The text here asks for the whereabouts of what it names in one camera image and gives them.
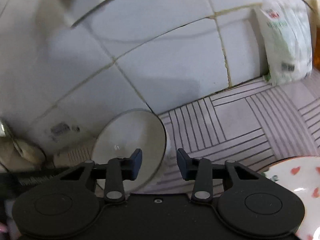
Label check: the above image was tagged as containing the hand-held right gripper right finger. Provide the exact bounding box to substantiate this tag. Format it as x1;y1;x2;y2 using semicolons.
176;148;260;204

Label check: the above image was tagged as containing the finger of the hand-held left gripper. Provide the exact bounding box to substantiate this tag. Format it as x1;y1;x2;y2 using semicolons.
0;167;74;202

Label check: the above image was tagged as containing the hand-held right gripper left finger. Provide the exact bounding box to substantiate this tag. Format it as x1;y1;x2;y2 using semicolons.
60;148;143;204

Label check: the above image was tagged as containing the white bowl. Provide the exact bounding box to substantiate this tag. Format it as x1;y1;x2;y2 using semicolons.
92;109;173;193

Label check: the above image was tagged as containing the pink cartoon print plate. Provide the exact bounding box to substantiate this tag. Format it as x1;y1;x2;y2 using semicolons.
261;156;320;240

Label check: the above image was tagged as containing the striped patterned tablecloth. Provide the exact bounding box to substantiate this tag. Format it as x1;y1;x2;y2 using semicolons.
54;74;320;195

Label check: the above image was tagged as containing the white plastic bag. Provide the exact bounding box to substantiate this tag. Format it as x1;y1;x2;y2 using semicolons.
255;0;313;85

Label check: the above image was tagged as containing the small white wall label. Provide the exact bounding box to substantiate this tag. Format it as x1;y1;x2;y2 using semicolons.
45;121;82;143

